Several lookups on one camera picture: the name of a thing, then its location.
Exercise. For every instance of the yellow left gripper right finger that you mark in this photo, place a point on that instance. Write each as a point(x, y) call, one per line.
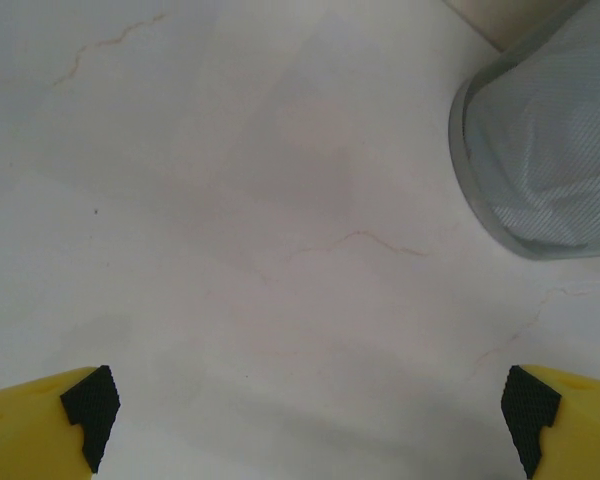
point(580, 430)

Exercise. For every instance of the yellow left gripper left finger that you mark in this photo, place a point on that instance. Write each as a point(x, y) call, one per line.
point(25, 435)

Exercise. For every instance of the white plastic bin liner bag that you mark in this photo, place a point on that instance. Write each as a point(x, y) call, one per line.
point(570, 165)

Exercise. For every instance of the grey metal mesh bin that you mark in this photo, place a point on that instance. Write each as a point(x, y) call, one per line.
point(485, 125)

